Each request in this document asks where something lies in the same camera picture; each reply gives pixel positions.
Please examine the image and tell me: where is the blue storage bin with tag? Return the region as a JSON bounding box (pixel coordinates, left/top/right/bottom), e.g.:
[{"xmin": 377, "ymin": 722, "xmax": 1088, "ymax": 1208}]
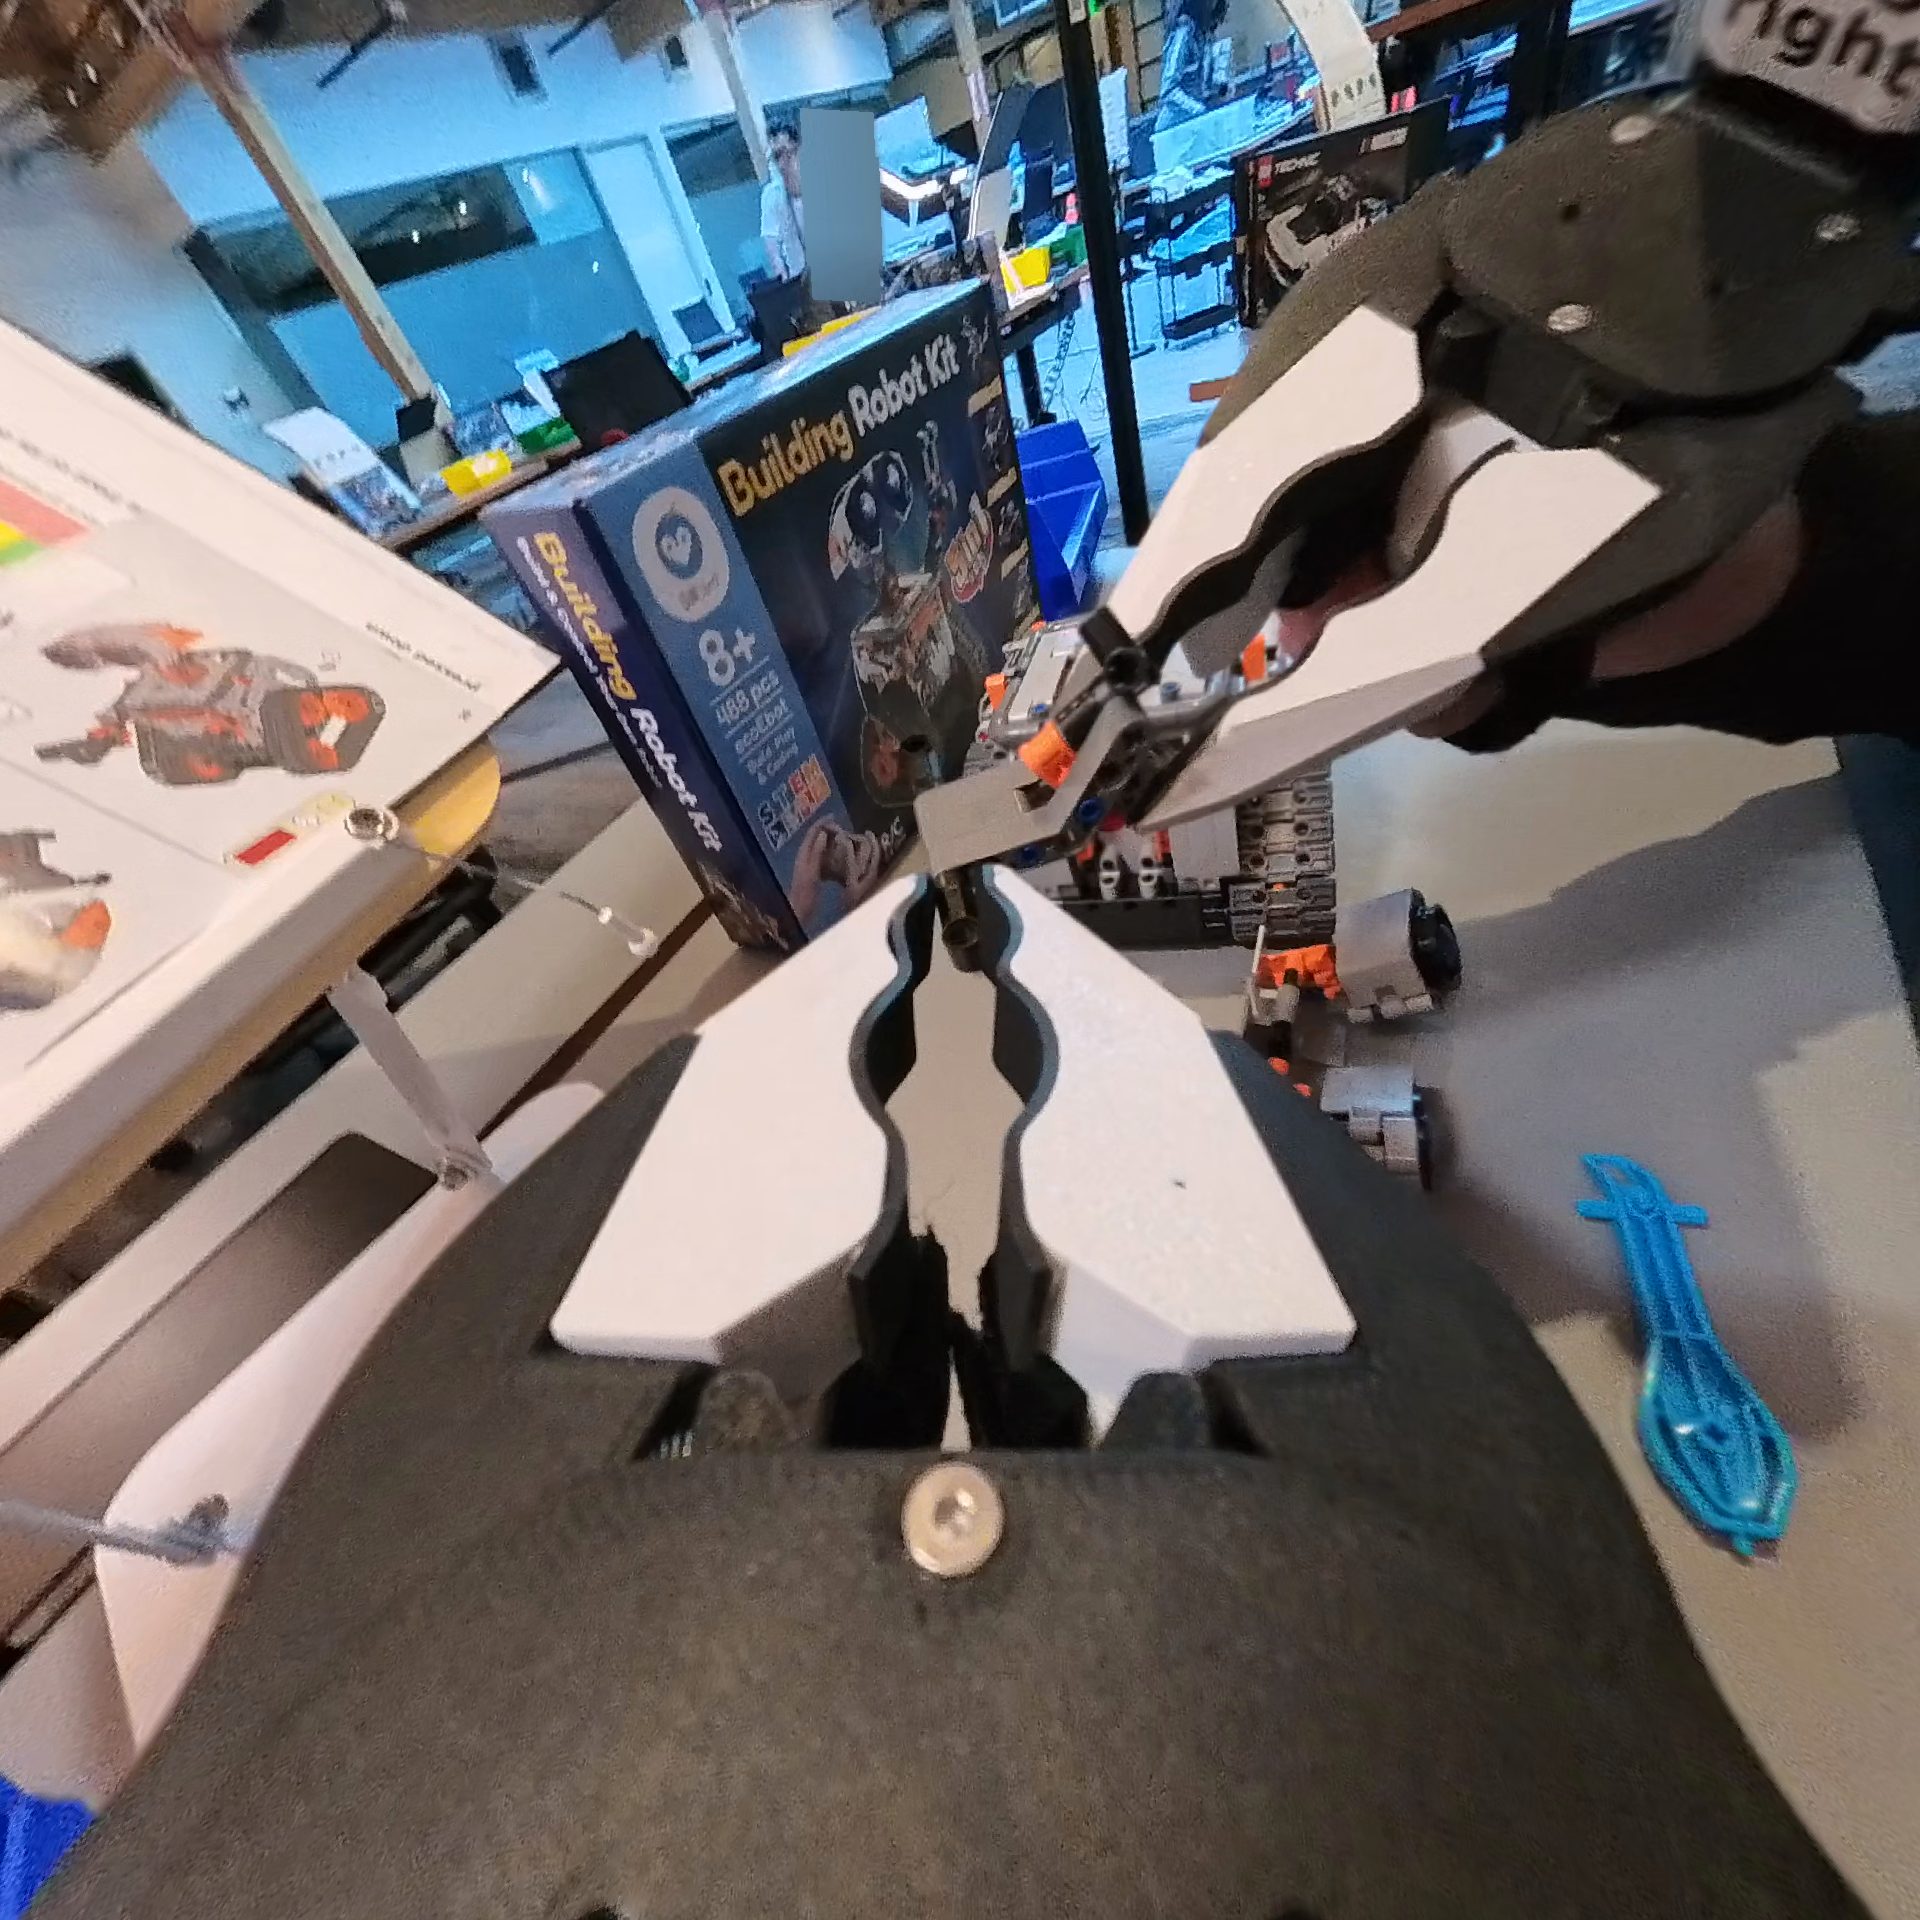
[{"xmin": 0, "ymin": 1770, "xmax": 94, "ymax": 1920}]

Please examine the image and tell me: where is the person's right forearm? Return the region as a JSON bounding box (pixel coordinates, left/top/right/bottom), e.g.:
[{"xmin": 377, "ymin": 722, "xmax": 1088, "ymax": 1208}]
[{"xmin": 1559, "ymin": 412, "xmax": 1920, "ymax": 753}]

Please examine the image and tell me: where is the grey orange brick assembly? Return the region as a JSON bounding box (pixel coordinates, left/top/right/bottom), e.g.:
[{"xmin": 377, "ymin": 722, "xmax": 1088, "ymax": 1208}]
[{"xmin": 912, "ymin": 606, "xmax": 1279, "ymax": 906}]

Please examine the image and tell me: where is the blue robot kit box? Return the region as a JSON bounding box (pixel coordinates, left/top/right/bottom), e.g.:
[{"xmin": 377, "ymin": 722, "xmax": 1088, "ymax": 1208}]
[{"xmin": 478, "ymin": 277, "xmax": 1040, "ymax": 959}]

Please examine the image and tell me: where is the printed instruction sheet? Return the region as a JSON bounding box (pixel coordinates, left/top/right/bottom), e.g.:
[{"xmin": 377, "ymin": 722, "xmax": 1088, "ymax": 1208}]
[{"xmin": 0, "ymin": 319, "xmax": 561, "ymax": 1085}]

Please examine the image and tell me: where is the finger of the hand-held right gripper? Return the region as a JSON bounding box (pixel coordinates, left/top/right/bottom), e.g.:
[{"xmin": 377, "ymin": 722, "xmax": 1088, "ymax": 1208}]
[
  {"xmin": 1136, "ymin": 439, "xmax": 1667, "ymax": 830},
  {"xmin": 1078, "ymin": 304, "xmax": 1425, "ymax": 666}
]

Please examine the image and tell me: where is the black toy car box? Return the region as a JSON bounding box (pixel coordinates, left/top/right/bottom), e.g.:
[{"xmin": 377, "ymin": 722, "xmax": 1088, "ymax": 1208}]
[{"xmin": 1229, "ymin": 97, "xmax": 1451, "ymax": 327}]

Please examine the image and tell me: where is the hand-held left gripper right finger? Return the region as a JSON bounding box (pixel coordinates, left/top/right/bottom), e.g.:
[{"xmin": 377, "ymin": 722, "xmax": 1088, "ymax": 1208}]
[{"xmin": 982, "ymin": 871, "xmax": 1354, "ymax": 1437}]

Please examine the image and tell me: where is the black pole with disc top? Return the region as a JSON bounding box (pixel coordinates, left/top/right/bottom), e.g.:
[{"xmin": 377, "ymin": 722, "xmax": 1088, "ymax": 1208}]
[{"xmin": 1053, "ymin": 0, "xmax": 1154, "ymax": 547}]

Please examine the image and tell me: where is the white stand base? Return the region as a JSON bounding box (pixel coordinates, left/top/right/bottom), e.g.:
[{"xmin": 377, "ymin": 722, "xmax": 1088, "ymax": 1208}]
[{"xmin": 89, "ymin": 966, "xmax": 605, "ymax": 1762}]

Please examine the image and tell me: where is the light blue brick separator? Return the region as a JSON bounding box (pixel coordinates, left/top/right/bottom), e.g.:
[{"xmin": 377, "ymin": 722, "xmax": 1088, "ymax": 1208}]
[{"xmin": 1574, "ymin": 1152, "xmax": 1801, "ymax": 1559}]

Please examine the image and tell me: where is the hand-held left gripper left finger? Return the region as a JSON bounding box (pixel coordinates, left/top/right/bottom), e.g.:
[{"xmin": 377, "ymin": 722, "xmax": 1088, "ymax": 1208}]
[{"xmin": 550, "ymin": 874, "xmax": 927, "ymax": 1417}]

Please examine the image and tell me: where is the grey tracked toy robot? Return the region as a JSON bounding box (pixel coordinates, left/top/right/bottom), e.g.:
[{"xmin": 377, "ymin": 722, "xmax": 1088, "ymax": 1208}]
[{"xmin": 975, "ymin": 622, "xmax": 1340, "ymax": 950}]

